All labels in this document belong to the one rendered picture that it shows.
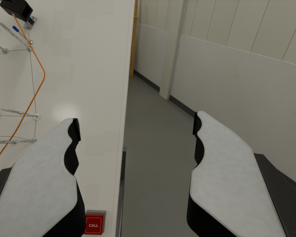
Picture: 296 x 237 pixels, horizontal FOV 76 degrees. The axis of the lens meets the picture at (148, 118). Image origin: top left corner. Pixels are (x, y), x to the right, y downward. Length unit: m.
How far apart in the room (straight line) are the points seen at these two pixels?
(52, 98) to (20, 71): 0.13
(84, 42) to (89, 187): 0.45
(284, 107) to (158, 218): 1.82
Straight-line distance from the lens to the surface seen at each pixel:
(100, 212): 0.62
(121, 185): 1.10
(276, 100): 2.67
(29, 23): 0.74
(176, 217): 2.00
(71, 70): 0.66
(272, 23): 2.75
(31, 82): 0.69
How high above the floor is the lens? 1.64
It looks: 30 degrees down
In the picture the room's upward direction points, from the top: 7 degrees clockwise
